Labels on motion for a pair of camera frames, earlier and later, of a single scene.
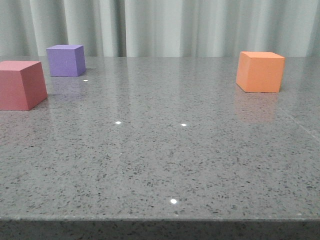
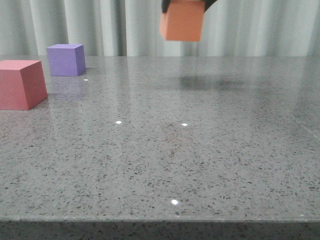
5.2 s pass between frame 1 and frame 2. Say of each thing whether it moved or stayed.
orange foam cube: moved
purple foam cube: stayed
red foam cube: stayed
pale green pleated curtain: stayed
